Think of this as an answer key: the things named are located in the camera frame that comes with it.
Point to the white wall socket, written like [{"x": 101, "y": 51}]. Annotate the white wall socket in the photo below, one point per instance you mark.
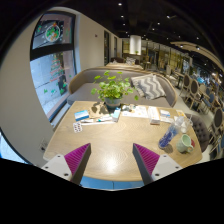
[{"x": 43, "y": 145}]

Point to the flat round red coaster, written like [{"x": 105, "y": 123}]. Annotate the flat round red coaster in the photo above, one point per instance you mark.
[{"x": 193, "y": 143}]

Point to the group of ceiling spotlights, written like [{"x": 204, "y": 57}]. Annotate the group of ceiling spotlights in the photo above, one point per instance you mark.
[{"x": 120, "y": 4}]

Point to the grey tufted armchair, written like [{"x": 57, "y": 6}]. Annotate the grey tufted armchair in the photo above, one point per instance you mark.
[{"x": 200, "y": 130}]

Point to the printed paper sheets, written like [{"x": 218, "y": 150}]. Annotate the printed paper sheets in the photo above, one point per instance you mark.
[{"x": 136, "y": 112}]

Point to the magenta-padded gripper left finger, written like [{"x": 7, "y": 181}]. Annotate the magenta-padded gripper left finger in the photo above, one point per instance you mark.
[{"x": 77, "y": 158}]

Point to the clear plastic cup with straw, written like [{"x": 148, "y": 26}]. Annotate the clear plastic cup with straw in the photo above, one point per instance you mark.
[{"x": 185, "y": 125}]

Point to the small blue white box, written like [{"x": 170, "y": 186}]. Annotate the small blue white box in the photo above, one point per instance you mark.
[{"x": 81, "y": 115}]

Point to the teal white carton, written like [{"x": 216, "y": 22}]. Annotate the teal white carton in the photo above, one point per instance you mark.
[{"x": 116, "y": 114}]

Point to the potted green plant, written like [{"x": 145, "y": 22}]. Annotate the potted green plant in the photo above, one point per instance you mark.
[{"x": 112, "y": 88}]

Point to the pill blister pack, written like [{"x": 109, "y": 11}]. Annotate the pill blister pack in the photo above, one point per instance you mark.
[{"x": 77, "y": 127}]

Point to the white round column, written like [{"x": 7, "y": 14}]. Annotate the white round column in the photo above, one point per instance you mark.
[{"x": 135, "y": 44}]

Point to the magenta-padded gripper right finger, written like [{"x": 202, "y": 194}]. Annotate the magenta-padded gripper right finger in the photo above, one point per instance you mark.
[{"x": 146, "y": 158}]

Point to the grey white chevron cushion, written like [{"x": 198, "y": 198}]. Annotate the grey white chevron cushion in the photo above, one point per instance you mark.
[{"x": 150, "y": 86}]

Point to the group of dining chairs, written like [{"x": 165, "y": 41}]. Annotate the group of dining chairs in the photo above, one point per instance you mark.
[{"x": 195, "y": 88}]

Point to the large decorated window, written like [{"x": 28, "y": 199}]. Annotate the large decorated window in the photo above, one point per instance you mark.
[{"x": 50, "y": 76}]

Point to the grey curved sofa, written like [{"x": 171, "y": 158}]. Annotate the grey curved sofa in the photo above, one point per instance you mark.
[{"x": 83, "y": 91}]

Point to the pale green ceramic mug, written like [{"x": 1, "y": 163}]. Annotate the pale green ceramic mug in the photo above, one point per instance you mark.
[{"x": 184, "y": 144}]

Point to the clear blue-labelled water bottle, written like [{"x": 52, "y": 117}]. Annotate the clear blue-labelled water bottle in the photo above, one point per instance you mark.
[{"x": 168, "y": 136}]

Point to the yellow bordered card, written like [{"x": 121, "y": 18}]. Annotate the yellow bordered card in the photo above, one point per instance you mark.
[{"x": 181, "y": 113}]

